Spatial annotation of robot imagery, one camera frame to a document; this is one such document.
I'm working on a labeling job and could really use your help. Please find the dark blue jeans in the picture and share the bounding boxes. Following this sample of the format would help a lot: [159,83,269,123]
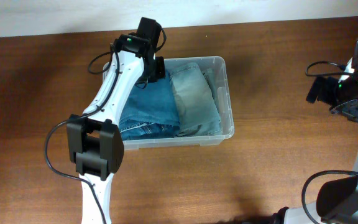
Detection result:
[119,77,180,141]

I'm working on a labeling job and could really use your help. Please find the light blue jeans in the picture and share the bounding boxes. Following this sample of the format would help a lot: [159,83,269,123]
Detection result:
[168,62,222,137]

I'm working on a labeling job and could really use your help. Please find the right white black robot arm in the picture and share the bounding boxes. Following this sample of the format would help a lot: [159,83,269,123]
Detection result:
[259,38,358,224]

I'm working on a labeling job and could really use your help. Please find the clear plastic storage container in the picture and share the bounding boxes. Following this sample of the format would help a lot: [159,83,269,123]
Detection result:
[101,56,235,151]

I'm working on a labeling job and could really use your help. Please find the left black cable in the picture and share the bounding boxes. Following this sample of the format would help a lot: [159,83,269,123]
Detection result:
[44,27,167,224]

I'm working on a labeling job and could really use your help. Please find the black cable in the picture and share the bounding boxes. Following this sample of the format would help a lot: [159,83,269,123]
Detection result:
[44,27,167,224]
[301,60,358,224]

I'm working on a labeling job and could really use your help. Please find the right black cable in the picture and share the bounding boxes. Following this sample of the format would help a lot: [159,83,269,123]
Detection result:
[301,60,358,224]

